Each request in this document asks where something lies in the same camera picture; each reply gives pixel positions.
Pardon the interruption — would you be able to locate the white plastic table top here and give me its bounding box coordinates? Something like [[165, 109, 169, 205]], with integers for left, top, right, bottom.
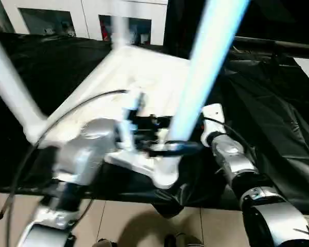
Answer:
[[23, 45, 196, 190]]

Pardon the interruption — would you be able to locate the black work mat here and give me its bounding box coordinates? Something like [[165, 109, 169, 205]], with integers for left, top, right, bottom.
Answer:
[[0, 32, 309, 219]]

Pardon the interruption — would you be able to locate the black right robot foot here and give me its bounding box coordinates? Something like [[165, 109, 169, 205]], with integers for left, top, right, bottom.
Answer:
[[164, 233, 204, 247]]

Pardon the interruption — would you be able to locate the red bottle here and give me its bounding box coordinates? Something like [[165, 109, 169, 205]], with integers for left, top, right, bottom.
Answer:
[[100, 23, 110, 41]]

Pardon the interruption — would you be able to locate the white sideboard cabinet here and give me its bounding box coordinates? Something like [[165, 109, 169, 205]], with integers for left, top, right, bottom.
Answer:
[[2, 0, 169, 46]]

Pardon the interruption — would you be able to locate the beige curtain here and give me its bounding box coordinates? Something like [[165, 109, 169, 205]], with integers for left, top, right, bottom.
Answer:
[[0, 0, 13, 33]]

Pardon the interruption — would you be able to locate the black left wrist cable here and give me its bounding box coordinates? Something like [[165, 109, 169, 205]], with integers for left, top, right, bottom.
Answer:
[[4, 89, 131, 247]]

